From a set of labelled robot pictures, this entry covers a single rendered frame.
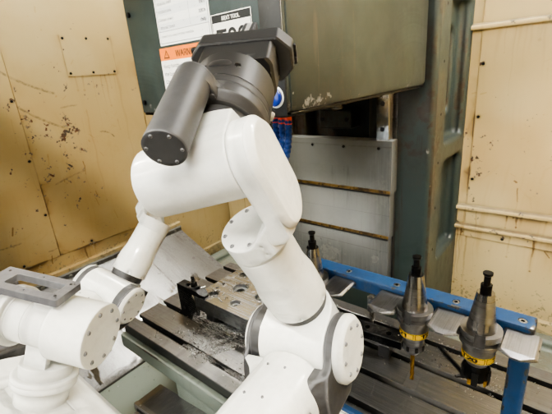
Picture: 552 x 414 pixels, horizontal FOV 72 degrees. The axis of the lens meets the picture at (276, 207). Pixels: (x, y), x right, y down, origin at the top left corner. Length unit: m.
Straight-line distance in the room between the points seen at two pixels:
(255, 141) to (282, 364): 0.25
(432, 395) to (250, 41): 0.88
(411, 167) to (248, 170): 1.05
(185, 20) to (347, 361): 0.66
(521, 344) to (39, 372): 0.66
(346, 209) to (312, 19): 0.84
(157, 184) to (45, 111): 1.52
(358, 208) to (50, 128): 1.28
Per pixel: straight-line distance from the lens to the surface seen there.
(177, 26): 0.85
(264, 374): 0.44
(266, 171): 0.30
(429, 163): 1.29
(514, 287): 1.78
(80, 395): 0.51
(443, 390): 1.09
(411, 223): 1.37
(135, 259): 0.85
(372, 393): 1.05
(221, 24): 0.75
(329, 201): 1.44
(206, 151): 0.31
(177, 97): 0.31
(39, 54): 1.86
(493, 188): 1.64
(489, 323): 0.71
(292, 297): 0.41
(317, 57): 0.72
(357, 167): 1.34
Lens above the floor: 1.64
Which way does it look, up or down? 19 degrees down
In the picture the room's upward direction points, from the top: 5 degrees counter-clockwise
